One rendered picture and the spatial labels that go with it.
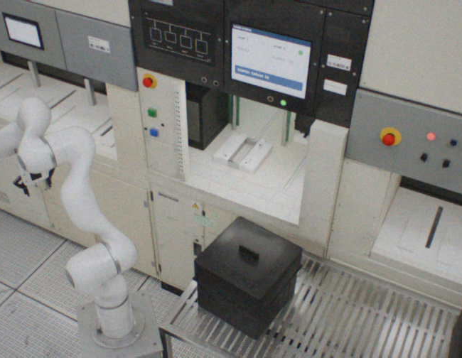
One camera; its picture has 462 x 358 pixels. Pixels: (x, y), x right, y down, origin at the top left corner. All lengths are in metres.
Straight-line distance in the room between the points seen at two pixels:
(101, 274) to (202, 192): 0.80
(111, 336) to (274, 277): 0.62
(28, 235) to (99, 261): 1.87
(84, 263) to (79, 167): 0.30
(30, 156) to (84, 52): 0.80
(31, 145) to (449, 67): 1.24
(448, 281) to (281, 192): 0.76
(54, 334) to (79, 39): 1.54
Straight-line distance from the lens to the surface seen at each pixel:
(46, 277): 3.36
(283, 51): 1.87
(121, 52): 2.25
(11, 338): 3.17
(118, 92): 2.39
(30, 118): 1.78
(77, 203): 1.74
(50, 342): 3.09
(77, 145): 1.73
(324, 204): 2.09
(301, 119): 2.63
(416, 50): 1.75
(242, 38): 1.92
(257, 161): 2.53
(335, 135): 1.89
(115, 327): 2.03
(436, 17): 1.70
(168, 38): 2.09
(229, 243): 2.01
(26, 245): 3.57
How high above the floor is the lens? 2.50
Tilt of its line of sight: 41 degrees down
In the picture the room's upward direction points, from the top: 1 degrees clockwise
